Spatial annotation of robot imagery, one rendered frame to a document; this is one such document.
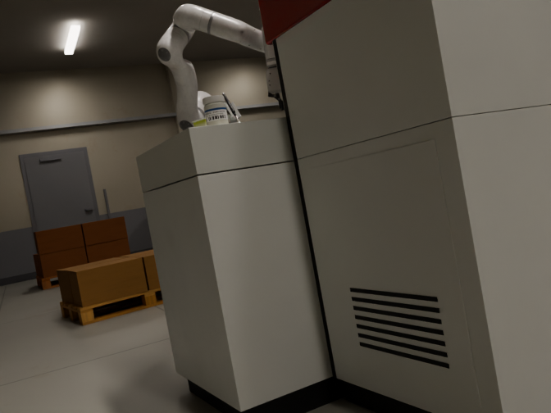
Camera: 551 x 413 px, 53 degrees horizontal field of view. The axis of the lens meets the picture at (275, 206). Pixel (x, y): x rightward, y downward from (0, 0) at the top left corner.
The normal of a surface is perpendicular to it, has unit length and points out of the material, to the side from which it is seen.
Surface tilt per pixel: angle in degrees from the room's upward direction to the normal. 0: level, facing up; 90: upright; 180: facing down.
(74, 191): 90
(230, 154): 90
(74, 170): 90
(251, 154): 90
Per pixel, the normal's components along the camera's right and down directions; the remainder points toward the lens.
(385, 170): -0.86, 0.17
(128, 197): 0.42, -0.05
